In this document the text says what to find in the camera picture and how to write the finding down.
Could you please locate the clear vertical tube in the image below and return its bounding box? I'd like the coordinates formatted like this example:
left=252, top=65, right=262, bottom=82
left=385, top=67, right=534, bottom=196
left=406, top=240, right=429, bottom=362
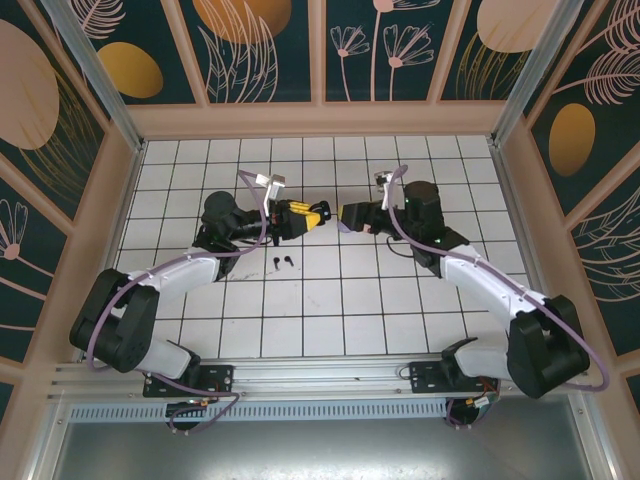
left=489, top=0, right=586, bottom=146

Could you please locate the right gripper thin black cable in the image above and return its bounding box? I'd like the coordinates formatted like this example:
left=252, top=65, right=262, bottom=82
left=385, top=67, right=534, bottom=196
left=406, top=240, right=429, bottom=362
left=383, top=235, right=416, bottom=257

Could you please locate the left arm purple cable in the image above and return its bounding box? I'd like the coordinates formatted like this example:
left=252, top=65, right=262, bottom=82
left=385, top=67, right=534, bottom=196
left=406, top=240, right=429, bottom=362
left=87, top=169, right=279, bottom=435

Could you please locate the aluminium table side rail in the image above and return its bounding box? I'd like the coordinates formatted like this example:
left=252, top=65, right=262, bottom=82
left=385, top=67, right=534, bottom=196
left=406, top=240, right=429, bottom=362
left=79, top=142, right=149, bottom=361
left=487, top=139, right=569, bottom=354

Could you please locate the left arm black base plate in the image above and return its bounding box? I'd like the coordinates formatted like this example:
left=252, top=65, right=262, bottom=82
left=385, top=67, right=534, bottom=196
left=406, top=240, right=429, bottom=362
left=143, top=364, right=235, bottom=399

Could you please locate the aluminium mounting rail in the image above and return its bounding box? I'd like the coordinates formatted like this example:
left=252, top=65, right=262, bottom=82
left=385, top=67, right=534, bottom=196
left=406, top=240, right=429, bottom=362
left=47, top=354, right=594, bottom=401

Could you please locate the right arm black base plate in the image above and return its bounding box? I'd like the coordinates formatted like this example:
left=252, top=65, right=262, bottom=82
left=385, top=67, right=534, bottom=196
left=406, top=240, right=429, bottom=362
left=409, top=360, right=451, bottom=396

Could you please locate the grey slotted cable duct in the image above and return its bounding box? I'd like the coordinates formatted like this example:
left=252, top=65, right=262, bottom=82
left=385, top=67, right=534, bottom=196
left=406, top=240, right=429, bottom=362
left=67, top=398, right=451, bottom=422

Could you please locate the aluminium corner post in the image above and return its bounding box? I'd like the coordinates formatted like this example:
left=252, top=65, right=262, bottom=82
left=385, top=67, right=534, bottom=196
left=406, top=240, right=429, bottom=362
left=42, top=0, right=146, bottom=154

